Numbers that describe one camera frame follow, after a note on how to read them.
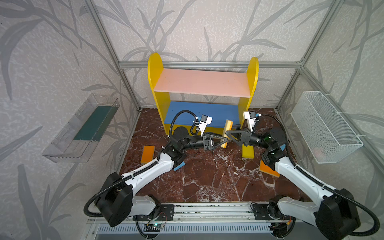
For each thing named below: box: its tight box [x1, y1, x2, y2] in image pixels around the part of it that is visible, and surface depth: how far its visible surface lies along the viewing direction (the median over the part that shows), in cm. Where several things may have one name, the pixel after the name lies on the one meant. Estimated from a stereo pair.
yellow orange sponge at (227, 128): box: [220, 119, 234, 149], surface depth 61 cm
